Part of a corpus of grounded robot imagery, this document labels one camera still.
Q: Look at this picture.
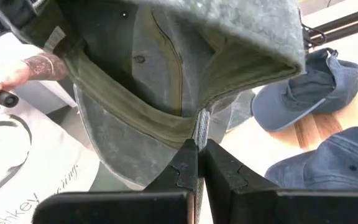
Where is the person's hand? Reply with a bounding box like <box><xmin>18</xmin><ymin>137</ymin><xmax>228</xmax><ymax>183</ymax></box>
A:
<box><xmin>0</xmin><ymin>60</ymin><xmax>32</xmax><ymax>110</ymax></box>

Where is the blue denim baseball cap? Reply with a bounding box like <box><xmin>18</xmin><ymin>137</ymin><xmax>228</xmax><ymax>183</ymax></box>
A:
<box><xmin>251</xmin><ymin>47</ymin><xmax>358</xmax><ymax>133</ymax></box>
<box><xmin>264</xmin><ymin>126</ymin><xmax>358</xmax><ymax>191</ymax></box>

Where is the black aluminium table frame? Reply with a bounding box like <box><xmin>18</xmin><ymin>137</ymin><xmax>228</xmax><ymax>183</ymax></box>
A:
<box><xmin>303</xmin><ymin>3</ymin><xmax>358</xmax><ymax>44</ymax></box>

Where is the white printed tote bag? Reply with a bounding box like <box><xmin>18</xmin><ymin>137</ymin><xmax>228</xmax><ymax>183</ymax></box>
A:
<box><xmin>0</xmin><ymin>30</ymin><xmax>111</xmax><ymax>224</ymax></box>

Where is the green baseball cap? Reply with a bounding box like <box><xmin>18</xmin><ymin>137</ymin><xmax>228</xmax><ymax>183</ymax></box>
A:
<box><xmin>0</xmin><ymin>0</ymin><xmax>306</xmax><ymax>191</ymax></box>

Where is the person's forearm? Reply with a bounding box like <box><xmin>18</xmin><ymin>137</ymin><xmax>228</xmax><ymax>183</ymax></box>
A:
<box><xmin>22</xmin><ymin>51</ymin><xmax>71</xmax><ymax>82</ymax></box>

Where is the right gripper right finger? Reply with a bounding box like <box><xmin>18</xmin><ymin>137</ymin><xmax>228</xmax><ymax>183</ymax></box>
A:
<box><xmin>202</xmin><ymin>139</ymin><xmax>358</xmax><ymax>224</ymax></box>

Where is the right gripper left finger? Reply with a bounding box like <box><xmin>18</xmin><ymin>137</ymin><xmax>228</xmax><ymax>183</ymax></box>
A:
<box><xmin>32</xmin><ymin>139</ymin><xmax>200</xmax><ymax>224</ymax></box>

